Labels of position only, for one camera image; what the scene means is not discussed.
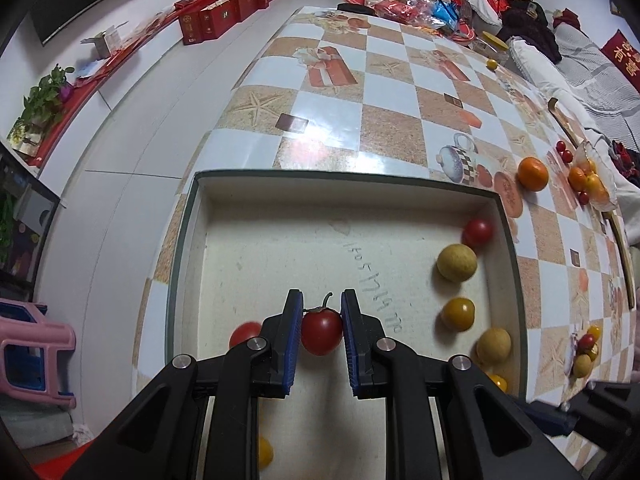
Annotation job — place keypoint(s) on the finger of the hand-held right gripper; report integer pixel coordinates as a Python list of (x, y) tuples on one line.
[(547, 419)]

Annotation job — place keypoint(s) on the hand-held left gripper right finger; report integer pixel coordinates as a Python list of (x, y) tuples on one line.
[(346, 320)]

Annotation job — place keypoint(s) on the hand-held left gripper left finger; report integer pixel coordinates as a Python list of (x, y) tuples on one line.
[(296, 310)]

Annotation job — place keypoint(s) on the red cherry tomato with stem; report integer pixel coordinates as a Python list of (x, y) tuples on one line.
[(321, 332)]

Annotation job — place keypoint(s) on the orange cherry tomato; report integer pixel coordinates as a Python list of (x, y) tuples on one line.
[(498, 382)]

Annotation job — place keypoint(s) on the shallow grey box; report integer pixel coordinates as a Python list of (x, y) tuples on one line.
[(300, 240)]

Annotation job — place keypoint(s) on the brown longan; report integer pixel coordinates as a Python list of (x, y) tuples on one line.
[(456, 262), (493, 346), (581, 365)]

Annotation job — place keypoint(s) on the checked patterned tablecloth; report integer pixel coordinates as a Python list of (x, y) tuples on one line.
[(390, 125)]

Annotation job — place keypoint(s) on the clear glass bowl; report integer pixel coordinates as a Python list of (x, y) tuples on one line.
[(609, 195)]

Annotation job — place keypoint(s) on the mandarin orange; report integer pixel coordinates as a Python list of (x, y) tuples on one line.
[(532, 173)]

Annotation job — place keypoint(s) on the large orange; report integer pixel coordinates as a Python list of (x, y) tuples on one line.
[(596, 186), (577, 178), (589, 165)]

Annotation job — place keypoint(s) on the pink plastic stool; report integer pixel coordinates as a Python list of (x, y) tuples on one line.
[(37, 332)]

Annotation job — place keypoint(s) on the dark clothes pile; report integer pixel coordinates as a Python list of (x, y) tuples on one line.
[(625, 155)]

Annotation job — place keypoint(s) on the grey cushion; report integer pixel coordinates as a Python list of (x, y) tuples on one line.
[(30, 425)]

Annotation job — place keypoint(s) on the long wooden tray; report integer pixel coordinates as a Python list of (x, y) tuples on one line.
[(565, 120)]

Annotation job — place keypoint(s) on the red cabinet runner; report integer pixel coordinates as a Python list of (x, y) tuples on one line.
[(75, 100)]

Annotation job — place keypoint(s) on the yellow plate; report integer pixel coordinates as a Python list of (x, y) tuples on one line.
[(495, 40)]

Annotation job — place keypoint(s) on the light grey fringed throw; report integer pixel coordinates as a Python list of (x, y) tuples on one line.
[(535, 65)]

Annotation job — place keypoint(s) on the blue snack bag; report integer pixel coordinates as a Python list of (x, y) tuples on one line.
[(444, 10)]

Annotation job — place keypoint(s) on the green potted plant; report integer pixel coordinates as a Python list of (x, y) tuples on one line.
[(47, 95)]

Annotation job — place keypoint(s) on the open cardboard box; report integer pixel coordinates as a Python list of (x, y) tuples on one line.
[(102, 42)]

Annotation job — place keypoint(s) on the grey striped sofa cover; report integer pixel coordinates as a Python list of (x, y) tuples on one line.
[(595, 85)]

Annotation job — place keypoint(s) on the red pillow with gold characters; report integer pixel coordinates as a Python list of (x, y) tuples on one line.
[(622, 55)]

